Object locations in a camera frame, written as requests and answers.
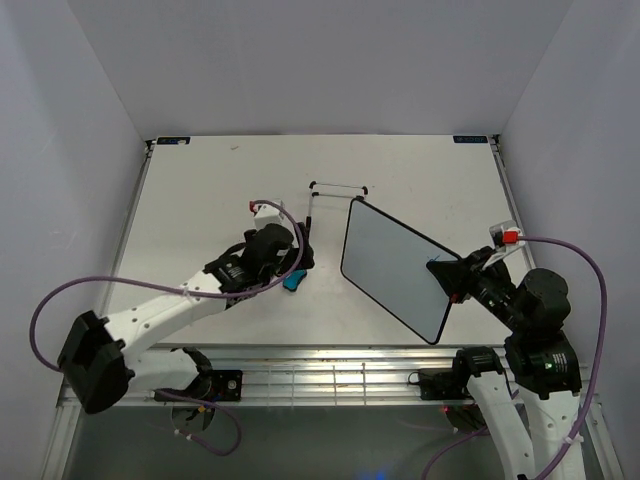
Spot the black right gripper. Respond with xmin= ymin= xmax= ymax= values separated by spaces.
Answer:
xmin=425 ymin=244 xmax=528 ymax=332

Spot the blue bone-shaped eraser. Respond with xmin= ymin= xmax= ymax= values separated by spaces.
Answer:
xmin=282 ymin=269 xmax=308 ymax=292

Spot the small black-framed whiteboard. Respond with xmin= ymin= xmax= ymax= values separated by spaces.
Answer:
xmin=340 ymin=197 xmax=461 ymax=345

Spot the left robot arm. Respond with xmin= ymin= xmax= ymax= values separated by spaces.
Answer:
xmin=57 ymin=224 xmax=315 ymax=414

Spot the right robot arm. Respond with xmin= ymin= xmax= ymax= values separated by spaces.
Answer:
xmin=426 ymin=247 xmax=586 ymax=479

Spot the right black corner label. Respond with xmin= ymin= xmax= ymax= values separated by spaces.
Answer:
xmin=452 ymin=135 xmax=489 ymax=144

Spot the black corner label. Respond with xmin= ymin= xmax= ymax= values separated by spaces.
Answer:
xmin=452 ymin=135 xmax=489 ymax=144
xmin=156 ymin=137 xmax=191 ymax=145

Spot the left black corner label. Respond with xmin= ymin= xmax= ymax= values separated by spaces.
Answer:
xmin=156 ymin=137 xmax=191 ymax=145

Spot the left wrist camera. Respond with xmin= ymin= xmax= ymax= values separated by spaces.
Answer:
xmin=249 ymin=199 xmax=284 ymax=230

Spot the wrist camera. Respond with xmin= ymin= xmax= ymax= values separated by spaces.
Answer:
xmin=249 ymin=199 xmax=284 ymax=230
xmin=484 ymin=220 xmax=525 ymax=269

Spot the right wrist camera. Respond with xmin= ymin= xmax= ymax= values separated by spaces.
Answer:
xmin=484 ymin=220 xmax=525 ymax=269

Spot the metal wire board stand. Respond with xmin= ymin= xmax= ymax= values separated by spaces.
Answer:
xmin=305 ymin=180 xmax=369 ymax=233

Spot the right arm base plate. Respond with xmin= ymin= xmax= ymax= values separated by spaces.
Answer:
xmin=407 ymin=368 xmax=472 ymax=401

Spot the aluminium rail frame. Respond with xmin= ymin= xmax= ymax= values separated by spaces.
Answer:
xmin=39 ymin=134 xmax=626 ymax=480

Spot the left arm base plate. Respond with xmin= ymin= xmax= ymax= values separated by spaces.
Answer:
xmin=154 ymin=370 xmax=243 ymax=402

